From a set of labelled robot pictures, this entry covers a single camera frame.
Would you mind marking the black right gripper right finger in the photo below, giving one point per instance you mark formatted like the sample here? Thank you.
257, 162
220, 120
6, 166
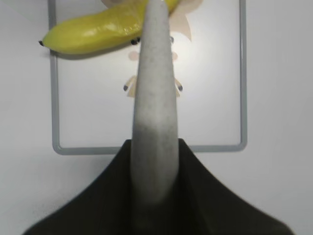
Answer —
203, 205

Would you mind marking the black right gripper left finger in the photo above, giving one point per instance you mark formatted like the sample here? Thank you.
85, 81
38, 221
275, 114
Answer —
103, 208

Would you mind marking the knife with white speckled handle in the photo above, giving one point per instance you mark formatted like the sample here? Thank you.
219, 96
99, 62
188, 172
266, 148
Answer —
155, 145

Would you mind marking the yellow plastic banana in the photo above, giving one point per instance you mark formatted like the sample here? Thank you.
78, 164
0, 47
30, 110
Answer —
120, 23

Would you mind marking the grey-rimmed white cutting board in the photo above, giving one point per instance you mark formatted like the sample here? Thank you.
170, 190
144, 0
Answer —
92, 95

